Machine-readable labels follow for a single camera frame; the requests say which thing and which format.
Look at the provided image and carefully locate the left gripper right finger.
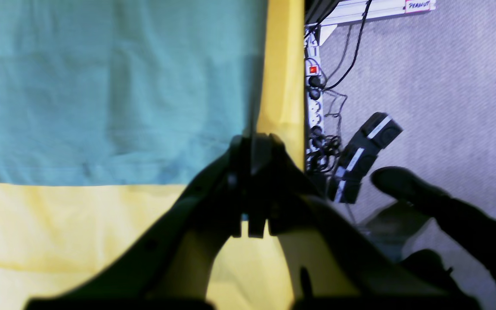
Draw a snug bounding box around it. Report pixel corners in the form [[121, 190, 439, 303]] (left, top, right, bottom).
[[250, 133, 480, 310]]

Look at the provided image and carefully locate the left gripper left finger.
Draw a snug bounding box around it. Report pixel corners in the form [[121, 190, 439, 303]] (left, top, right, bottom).
[[26, 136, 251, 310]]

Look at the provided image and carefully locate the green T-shirt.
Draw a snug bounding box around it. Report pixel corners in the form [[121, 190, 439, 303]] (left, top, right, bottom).
[[0, 0, 268, 186]]

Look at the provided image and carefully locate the white power strip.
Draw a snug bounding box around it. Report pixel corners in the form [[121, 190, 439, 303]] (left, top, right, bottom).
[[304, 27, 325, 171]]

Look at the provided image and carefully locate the yellow tablecloth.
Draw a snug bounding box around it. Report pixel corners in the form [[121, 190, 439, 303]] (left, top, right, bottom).
[[0, 0, 305, 310]]

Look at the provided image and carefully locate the black power adapter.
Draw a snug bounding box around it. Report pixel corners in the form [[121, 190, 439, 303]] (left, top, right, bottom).
[[328, 112, 403, 204]]

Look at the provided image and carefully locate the black cable bundle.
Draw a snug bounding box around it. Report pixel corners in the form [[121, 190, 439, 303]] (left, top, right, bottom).
[[304, 0, 373, 173]]

